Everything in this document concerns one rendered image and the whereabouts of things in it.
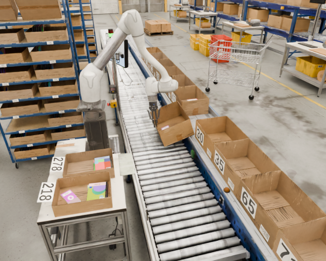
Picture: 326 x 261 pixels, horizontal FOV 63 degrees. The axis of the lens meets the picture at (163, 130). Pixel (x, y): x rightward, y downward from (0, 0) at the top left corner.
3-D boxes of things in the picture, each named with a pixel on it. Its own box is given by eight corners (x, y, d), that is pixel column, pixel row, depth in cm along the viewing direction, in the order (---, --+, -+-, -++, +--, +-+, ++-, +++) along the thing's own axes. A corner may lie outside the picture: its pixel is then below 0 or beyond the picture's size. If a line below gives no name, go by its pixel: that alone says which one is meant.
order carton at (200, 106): (171, 101, 302) (171, 87, 293) (195, 99, 308) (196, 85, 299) (181, 117, 269) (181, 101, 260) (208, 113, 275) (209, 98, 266)
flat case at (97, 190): (86, 203, 181) (86, 202, 181) (89, 185, 198) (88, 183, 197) (106, 201, 183) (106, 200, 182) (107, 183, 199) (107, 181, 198)
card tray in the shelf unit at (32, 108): (2, 116, 306) (-1, 109, 301) (8, 105, 332) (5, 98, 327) (39, 112, 315) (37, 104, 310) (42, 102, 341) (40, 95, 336)
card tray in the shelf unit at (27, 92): (-5, 100, 297) (-8, 92, 292) (3, 90, 322) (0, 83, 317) (33, 97, 304) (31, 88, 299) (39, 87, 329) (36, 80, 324)
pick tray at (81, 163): (67, 163, 226) (65, 154, 221) (113, 157, 233) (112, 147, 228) (64, 185, 202) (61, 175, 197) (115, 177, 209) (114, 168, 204)
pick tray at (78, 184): (59, 188, 199) (56, 178, 194) (110, 180, 206) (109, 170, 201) (54, 217, 175) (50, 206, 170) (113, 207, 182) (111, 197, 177)
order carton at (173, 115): (154, 125, 267) (149, 112, 257) (181, 114, 268) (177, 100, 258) (164, 147, 234) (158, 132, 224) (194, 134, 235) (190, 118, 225)
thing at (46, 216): (58, 143, 259) (57, 141, 257) (118, 136, 268) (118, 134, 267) (37, 225, 174) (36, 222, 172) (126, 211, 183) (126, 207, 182)
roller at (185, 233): (151, 240, 166) (151, 234, 163) (228, 222, 176) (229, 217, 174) (153, 246, 161) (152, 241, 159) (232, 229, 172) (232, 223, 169)
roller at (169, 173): (136, 179, 215) (136, 174, 212) (197, 169, 225) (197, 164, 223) (137, 183, 210) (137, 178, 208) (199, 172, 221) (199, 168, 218)
